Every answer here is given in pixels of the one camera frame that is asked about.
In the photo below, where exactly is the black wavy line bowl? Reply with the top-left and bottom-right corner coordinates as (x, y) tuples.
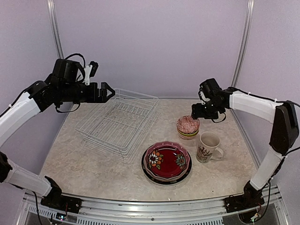
(144, 145), (187, 179)

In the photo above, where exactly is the lime green bowl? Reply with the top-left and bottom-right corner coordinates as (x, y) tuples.
(178, 130), (199, 137)

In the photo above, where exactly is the aluminium corner post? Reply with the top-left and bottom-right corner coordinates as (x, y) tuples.
(231, 0), (255, 87)
(46, 0), (64, 59)

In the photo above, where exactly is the red white patterned bowl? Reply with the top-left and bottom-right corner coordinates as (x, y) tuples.
(178, 134), (198, 140)

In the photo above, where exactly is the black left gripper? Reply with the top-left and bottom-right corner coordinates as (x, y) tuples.
(59, 81), (115, 103)

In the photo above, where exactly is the right aluminium corner post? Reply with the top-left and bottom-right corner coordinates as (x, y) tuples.
(231, 0), (255, 87)

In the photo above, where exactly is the aluminium front rail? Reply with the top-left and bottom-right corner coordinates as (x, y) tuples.
(23, 186), (288, 225)

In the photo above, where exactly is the white wire dish rack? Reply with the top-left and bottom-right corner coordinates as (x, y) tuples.
(75, 88), (158, 158)

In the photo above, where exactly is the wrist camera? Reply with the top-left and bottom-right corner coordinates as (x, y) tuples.
(84, 61), (98, 85)
(198, 87), (209, 105)

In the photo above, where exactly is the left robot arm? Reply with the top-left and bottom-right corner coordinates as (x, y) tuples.
(0, 57), (115, 209)

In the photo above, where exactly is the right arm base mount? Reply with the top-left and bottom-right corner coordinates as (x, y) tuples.
(224, 181), (265, 213)

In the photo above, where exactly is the pink dotted scalloped plate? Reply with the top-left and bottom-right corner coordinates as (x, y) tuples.
(143, 141), (191, 181)

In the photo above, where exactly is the blue white patterned cup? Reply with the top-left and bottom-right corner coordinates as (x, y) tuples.
(176, 115), (200, 134)

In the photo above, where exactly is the black rimmed striped plate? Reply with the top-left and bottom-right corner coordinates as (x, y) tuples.
(141, 150), (193, 185)

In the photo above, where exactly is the left aluminium corner post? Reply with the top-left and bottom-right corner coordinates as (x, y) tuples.
(46, 0), (64, 59)

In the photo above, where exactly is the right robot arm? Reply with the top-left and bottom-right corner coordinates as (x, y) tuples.
(191, 78), (300, 208)

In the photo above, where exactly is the seashell print mug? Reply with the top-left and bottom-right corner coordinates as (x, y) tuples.
(196, 131), (224, 163)

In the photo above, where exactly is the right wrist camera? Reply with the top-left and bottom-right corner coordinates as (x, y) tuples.
(198, 87), (209, 105)

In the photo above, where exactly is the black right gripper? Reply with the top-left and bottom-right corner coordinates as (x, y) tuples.
(192, 99), (224, 119)

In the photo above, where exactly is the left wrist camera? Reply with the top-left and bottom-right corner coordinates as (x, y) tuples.
(84, 61), (98, 85)

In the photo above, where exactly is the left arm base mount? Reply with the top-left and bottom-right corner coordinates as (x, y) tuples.
(41, 176), (82, 214)

